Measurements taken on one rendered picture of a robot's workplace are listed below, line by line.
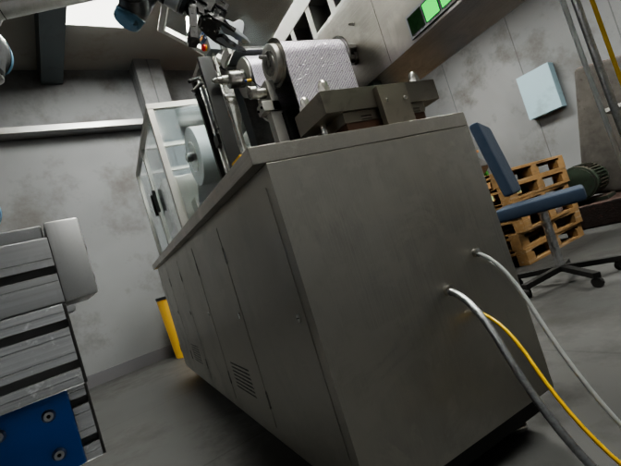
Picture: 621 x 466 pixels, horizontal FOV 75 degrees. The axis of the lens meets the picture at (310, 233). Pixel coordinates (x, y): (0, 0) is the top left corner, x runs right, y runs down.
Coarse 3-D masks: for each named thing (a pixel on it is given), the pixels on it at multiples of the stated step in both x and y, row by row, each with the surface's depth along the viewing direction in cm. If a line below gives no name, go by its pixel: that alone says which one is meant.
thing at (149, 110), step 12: (156, 108) 206; (144, 120) 217; (144, 132) 231; (156, 132) 204; (156, 144) 205; (144, 156) 255; (168, 168) 203; (168, 180) 202; (144, 204) 308; (156, 204) 249; (180, 204) 203; (180, 216) 202; (156, 240) 305; (168, 240) 253
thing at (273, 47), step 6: (264, 48) 127; (270, 48) 124; (276, 48) 123; (264, 54) 128; (276, 54) 122; (276, 60) 123; (282, 60) 123; (276, 66) 123; (282, 66) 124; (264, 72) 131; (276, 72) 124; (282, 72) 125; (270, 78) 129; (276, 78) 126; (288, 78) 128
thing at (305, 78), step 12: (288, 72) 123; (300, 72) 124; (312, 72) 126; (324, 72) 128; (336, 72) 130; (348, 72) 132; (300, 84) 123; (312, 84) 125; (336, 84) 129; (348, 84) 131; (300, 96) 123; (312, 96) 124
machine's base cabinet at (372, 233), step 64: (256, 192) 94; (320, 192) 90; (384, 192) 98; (448, 192) 107; (192, 256) 177; (256, 256) 105; (320, 256) 87; (384, 256) 95; (448, 256) 103; (192, 320) 222; (256, 320) 119; (320, 320) 85; (384, 320) 92; (448, 320) 99; (512, 320) 109; (256, 384) 137; (320, 384) 89; (384, 384) 89; (448, 384) 96; (512, 384) 105; (320, 448) 100; (384, 448) 86; (448, 448) 93
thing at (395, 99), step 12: (396, 84) 111; (384, 96) 108; (396, 96) 110; (408, 96) 112; (384, 108) 107; (396, 108) 109; (408, 108) 111; (384, 120) 108; (396, 120) 108; (408, 120) 110
